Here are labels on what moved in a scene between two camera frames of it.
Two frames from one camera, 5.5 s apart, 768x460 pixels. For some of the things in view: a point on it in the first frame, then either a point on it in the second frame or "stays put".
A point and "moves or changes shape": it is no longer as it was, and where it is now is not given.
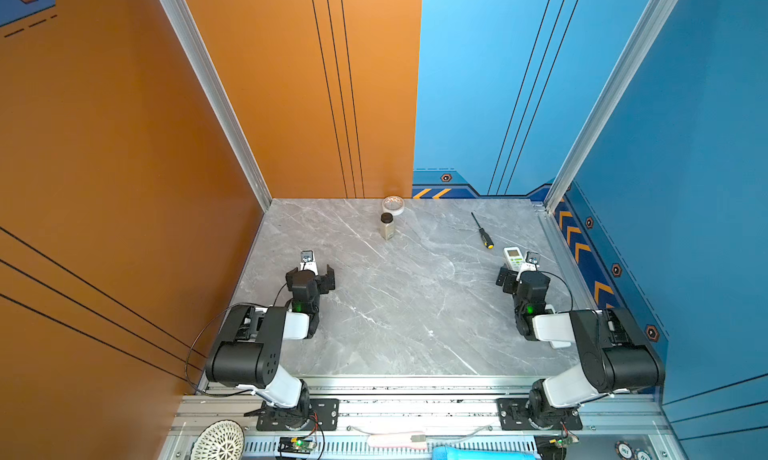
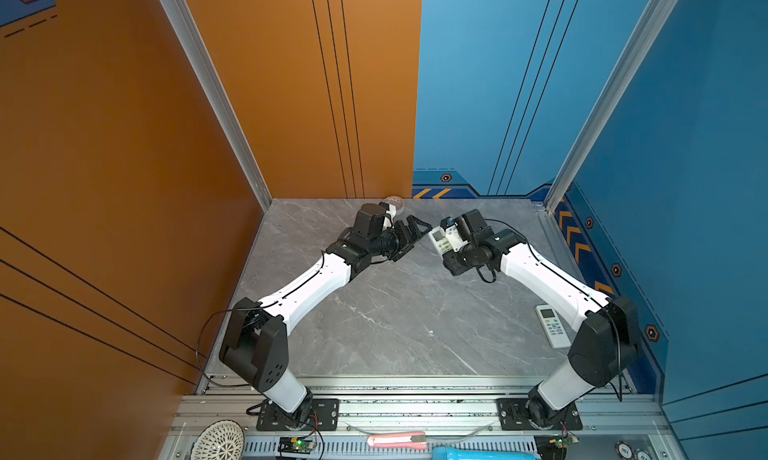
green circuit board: (295, 445) stays put
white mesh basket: (219, 440) stays put
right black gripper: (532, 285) to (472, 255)
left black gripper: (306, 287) to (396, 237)
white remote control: (513, 257) moves or changes shape
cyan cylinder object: (445, 453) stays put
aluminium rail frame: (402, 417) stays put
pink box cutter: (403, 440) stays put
